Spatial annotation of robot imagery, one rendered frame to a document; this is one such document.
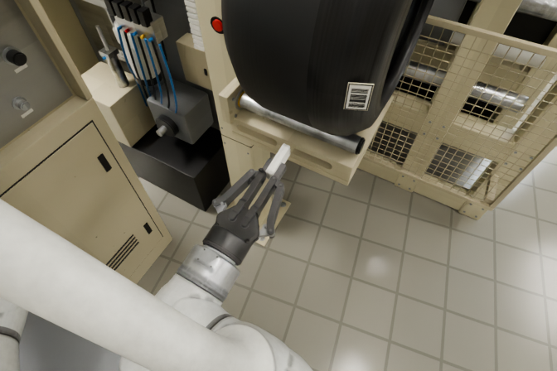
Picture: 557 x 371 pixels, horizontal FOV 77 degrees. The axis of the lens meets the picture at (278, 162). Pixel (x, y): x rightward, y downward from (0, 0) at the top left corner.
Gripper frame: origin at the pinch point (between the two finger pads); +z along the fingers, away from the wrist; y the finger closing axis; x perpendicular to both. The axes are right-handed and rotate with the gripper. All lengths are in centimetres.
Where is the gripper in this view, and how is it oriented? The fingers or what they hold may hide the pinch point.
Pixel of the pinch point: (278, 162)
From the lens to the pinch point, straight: 66.8
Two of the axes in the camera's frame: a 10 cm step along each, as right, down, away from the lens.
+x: 0.7, 5.0, 8.6
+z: 4.9, -7.7, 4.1
